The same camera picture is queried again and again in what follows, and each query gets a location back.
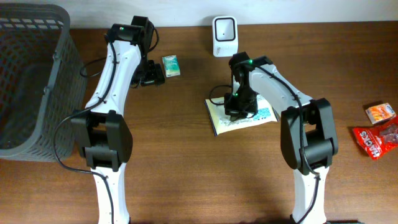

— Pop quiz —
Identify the red snack bag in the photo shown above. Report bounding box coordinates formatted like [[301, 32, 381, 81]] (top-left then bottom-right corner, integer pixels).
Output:
[[353, 117, 397, 160]]

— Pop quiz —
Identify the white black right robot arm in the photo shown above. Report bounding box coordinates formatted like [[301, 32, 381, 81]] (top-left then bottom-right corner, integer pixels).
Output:
[[224, 52, 338, 223]]

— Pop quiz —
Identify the white barcode scanner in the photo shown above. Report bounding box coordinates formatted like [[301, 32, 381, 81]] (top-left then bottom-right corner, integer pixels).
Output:
[[212, 16, 238, 57]]

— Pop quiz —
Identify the orange juice carton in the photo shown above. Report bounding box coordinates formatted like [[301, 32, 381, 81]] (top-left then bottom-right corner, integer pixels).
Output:
[[365, 103, 396, 124]]

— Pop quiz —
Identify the grey plastic mesh basket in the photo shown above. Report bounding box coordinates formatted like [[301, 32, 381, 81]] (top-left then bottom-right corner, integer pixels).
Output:
[[1, 3, 87, 162]]

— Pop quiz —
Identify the green tissue pack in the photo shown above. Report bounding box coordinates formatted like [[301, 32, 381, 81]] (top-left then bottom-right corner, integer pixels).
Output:
[[162, 55, 181, 78]]

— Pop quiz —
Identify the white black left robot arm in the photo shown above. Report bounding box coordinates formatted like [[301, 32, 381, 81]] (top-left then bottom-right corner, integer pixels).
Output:
[[70, 16, 165, 223]]

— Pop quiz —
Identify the cream bee snack bag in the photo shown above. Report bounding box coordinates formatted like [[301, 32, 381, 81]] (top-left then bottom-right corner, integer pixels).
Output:
[[205, 95, 279, 136]]

